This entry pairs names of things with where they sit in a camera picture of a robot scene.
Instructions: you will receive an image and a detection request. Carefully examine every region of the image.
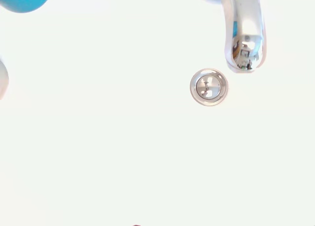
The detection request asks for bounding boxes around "white ceramic sink basin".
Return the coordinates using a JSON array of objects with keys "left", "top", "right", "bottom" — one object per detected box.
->
[{"left": 0, "top": 0, "right": 315, "bottom": 226}]

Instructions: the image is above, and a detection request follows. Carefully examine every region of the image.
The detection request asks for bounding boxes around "chrome sink drain plug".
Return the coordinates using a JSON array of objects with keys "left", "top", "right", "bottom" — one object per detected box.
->
[{"left": 189, "top": 68, "right": 229, "bottom": 107}]

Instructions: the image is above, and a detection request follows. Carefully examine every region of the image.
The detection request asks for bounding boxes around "chrome faucet spout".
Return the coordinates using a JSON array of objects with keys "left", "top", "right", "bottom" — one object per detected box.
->
[{"left": 168, "top": 0, "right": 284, "bottom": 74}]

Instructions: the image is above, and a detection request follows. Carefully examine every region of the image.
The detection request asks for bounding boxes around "white rounded container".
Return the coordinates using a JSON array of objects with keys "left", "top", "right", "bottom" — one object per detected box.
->
[{"left": 0, "top": 56, "right": 10, "bottom": 100}]

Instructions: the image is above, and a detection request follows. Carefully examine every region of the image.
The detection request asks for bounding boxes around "chrome faucet lever handle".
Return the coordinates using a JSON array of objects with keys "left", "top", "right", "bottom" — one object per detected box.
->
[{"left": 231, "top": 0, "right": 263, "bottom": 59}]

